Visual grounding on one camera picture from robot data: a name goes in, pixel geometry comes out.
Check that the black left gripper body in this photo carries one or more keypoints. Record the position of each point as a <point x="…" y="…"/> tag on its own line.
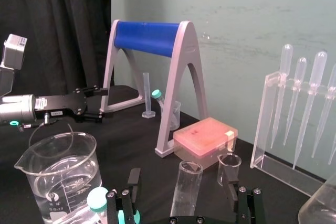
<point x="63" y="106"/>

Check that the black curtain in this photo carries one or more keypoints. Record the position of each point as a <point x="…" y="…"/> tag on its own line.
<point x="52" y="24"/>

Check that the clear acrylic pipette rack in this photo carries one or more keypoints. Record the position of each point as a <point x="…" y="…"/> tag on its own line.
<point x="262" y="129"/>

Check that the small glass beaker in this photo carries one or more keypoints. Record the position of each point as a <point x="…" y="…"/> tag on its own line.
<point x="231" y="159"/>

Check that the teal capped plastic tube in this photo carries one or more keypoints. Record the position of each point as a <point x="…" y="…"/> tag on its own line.
<point x="158" y="96"/>
<point x="137" y="217"/>
<point x="96" y="199"/>

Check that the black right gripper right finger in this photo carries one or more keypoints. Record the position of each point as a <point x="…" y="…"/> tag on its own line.
<point x="249" y="205"/>

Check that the clear plastic pipette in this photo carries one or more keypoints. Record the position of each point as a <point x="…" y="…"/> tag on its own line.
<point x="329" y="98"/>
<point x="299" y="74"/>
<point x="316" y="74"/>
<point x="285" y="61"/>

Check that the small clear graduated cylinder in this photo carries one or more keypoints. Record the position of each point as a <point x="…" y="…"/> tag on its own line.
<point x="147" y="95"/>

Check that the black table cloth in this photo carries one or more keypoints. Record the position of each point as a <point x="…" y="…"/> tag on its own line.
<point x="131" y="142"/>

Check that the grey stand with blue bar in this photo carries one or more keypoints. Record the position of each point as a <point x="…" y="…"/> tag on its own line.
<point x="147" y="37"/>

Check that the clear glass test tube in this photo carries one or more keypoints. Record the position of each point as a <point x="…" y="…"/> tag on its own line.
<point x="185" y="190"/>

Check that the pink box with clear lid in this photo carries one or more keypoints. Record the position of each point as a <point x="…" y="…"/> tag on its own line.
<point x="204" y="140"/>

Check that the large glass beaker with water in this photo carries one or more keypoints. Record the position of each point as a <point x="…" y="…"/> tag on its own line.
<point x="60" y="171"/>

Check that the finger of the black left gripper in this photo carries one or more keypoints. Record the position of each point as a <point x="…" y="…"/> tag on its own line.
<point x="94" y="117"/>
<point x="95" y="90"/>

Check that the glass conical flask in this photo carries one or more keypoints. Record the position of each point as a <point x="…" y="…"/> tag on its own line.
<point x="320" y="205"/>

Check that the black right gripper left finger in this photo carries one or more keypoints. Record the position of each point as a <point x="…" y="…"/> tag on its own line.
<point x="123" y="205"/>

